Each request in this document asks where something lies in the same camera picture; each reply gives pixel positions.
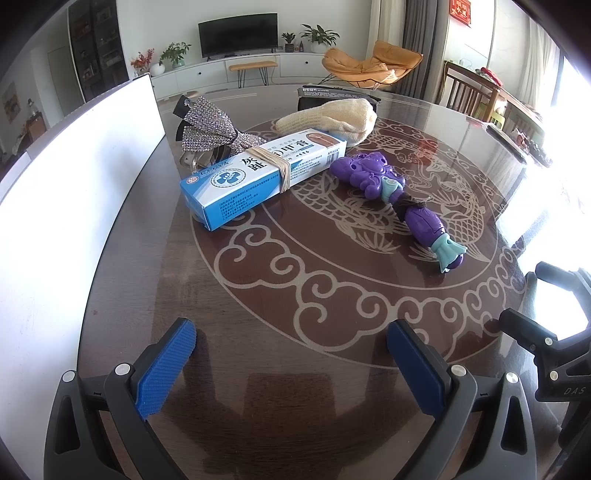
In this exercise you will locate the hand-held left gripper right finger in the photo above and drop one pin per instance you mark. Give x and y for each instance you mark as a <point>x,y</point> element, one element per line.
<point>411,364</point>

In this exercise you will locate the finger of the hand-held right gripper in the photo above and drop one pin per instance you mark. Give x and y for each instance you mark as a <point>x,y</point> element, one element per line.
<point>558,272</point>
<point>526,330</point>

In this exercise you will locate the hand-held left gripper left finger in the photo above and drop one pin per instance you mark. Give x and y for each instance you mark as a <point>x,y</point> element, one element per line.
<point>166,364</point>

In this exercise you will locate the blue white medicine box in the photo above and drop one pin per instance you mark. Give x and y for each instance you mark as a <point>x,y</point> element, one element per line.
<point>240,184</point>

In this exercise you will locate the purple plastic toy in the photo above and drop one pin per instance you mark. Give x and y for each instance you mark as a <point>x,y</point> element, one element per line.
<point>369,173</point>

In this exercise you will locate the silver sequin bow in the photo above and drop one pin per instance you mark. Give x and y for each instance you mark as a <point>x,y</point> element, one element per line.
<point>207,122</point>

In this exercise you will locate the cream knitted sock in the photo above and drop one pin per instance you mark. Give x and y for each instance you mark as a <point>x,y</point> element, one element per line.
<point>332,120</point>

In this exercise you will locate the brown patterned desktop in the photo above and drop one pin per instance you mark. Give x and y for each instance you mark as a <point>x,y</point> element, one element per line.
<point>277,314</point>

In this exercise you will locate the large white foam board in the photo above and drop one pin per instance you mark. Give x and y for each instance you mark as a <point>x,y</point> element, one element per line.
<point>69,230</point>

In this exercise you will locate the cluttered dining table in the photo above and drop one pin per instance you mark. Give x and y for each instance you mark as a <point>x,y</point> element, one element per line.
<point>517,110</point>

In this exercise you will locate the wooden dining chair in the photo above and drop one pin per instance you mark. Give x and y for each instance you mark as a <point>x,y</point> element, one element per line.
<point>461,87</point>

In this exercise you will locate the white sheer curtain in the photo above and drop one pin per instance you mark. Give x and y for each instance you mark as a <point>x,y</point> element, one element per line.
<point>538,55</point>

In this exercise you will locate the grey curtain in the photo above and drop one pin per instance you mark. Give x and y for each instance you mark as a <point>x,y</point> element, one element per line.
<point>425,37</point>

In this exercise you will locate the wooden side cabinet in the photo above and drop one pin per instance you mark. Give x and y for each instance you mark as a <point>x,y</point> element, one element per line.
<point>36,125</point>

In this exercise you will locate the orange lounge chair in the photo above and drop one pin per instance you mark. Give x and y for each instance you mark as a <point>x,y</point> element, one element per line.
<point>355,69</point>

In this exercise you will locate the black printed box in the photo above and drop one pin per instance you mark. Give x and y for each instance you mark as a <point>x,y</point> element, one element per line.
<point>318,92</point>

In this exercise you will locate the white round vase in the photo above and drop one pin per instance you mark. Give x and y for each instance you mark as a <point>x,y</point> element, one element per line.
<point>157,69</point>

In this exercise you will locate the covered floor air conditioner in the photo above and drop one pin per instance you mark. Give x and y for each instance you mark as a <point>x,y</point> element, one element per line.
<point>383,23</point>

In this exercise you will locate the red flower arrangement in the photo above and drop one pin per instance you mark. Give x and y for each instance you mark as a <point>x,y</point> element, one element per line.
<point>142,60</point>

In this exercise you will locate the green potted plant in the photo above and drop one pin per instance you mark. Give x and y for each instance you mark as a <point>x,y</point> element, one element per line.
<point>175,53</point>

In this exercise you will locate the wooden bench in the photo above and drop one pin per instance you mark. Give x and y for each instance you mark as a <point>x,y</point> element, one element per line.
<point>253,65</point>

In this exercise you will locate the dark display cabinet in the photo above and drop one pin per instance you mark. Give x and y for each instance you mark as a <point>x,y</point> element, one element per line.
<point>97,50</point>

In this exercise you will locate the white television cabinet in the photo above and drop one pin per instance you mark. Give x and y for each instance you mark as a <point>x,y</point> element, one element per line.
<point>295,64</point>

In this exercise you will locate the large leafy potted plant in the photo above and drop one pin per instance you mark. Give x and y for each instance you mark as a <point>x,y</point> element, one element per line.
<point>318,37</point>

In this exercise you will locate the black television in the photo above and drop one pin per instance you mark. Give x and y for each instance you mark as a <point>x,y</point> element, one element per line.
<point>238,34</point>

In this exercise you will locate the small potted plant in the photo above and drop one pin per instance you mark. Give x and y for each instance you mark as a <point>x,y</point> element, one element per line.
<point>288,39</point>

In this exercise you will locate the red wall hanging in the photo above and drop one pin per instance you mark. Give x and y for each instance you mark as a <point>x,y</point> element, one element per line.
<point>461,10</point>

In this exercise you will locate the framed wall painting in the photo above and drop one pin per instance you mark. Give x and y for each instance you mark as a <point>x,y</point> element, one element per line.
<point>11,102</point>

